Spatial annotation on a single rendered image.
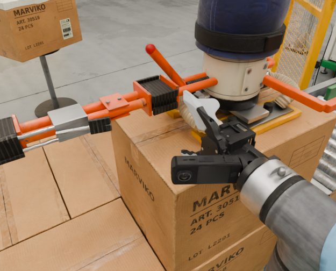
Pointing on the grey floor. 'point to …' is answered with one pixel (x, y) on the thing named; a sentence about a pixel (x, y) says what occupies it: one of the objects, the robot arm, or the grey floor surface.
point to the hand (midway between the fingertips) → (179, 123)
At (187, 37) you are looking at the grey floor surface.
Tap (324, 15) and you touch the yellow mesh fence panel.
